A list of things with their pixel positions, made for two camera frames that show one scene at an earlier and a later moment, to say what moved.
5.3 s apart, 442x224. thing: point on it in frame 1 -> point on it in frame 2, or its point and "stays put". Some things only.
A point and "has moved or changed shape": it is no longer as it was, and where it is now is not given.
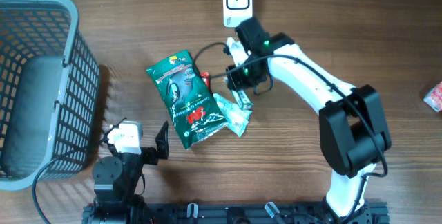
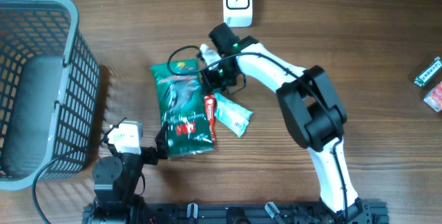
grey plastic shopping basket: x=50 y=85 stays put
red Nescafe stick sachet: x=206 y=77 has moved or changed shape
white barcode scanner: x=237 y=1 stays put
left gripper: x=161 y=141 stays put
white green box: x=243 y=100 -> x=421 y=79
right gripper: x=238 y=82 -> x=210 y=84
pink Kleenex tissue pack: x=434 y=98 stays put
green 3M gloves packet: x=188 y=99 has moved or changed shape
